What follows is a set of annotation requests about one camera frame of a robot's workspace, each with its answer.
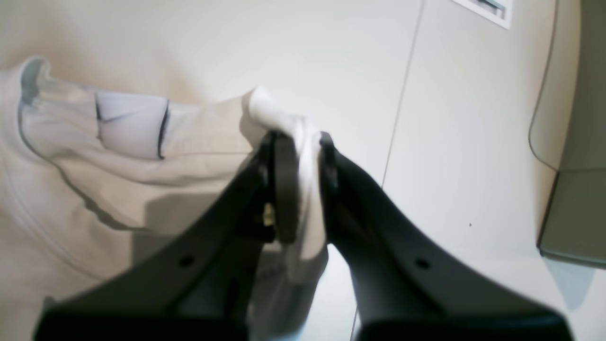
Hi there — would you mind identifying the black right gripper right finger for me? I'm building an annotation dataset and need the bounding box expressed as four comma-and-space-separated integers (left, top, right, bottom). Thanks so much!
319, 132, 572, 341

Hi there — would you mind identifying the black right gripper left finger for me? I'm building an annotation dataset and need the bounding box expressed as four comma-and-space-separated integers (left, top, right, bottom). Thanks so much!
35, 132, 299, 341

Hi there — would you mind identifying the white T-shirt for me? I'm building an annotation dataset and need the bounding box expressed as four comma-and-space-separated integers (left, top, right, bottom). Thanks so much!
1, 56, 328, 341

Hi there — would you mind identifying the grey object at table edge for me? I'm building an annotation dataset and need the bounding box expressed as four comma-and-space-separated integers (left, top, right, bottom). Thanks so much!
528, 0, 606, 268

